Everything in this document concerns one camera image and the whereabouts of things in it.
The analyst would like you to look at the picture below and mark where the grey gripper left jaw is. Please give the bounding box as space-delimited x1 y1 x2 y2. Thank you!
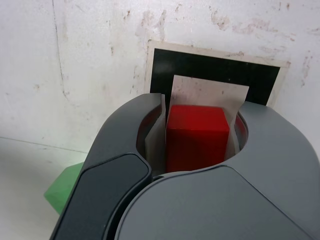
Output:
49 92 168 240

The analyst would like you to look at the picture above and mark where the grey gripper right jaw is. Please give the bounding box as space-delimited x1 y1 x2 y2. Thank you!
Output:
113 101 320 240

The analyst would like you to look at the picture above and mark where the green cube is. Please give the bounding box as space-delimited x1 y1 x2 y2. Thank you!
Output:
43 161 85 216

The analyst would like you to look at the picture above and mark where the red cube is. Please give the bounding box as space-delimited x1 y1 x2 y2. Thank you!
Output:
165 104 231 173

